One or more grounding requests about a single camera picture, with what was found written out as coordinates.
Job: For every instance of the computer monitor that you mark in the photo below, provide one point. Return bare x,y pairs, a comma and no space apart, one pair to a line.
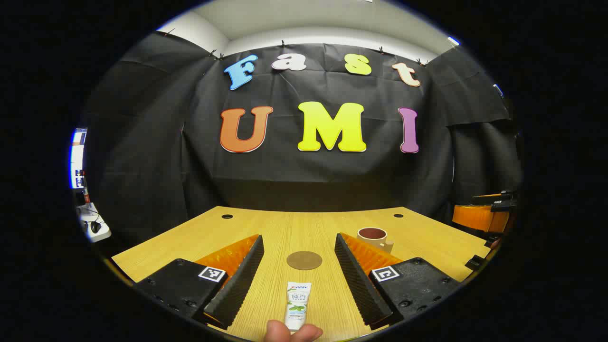
77,159

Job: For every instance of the ceiling light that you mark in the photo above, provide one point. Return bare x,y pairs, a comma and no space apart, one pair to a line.
453,41

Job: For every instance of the black computer mouse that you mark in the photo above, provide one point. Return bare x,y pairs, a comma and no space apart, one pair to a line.
95,226

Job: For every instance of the round brown coaster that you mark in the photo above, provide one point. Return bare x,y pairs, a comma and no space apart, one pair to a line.
304,260

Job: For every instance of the wooden desktop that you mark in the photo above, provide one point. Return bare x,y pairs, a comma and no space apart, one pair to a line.
304,228

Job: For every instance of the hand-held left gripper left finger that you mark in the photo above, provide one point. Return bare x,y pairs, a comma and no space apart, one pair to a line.
240,280

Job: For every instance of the black backdrop cloth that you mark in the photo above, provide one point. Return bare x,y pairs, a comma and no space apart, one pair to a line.
285,175

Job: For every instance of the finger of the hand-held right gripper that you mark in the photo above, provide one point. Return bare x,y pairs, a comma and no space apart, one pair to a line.
479,217
503,202

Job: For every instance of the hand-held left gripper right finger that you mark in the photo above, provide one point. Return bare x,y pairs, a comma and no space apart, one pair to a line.
358,280

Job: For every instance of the white toothpaste tube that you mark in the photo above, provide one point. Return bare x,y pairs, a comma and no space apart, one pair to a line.
298,304

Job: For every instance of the white side desk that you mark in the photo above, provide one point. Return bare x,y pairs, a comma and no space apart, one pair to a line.
97,235

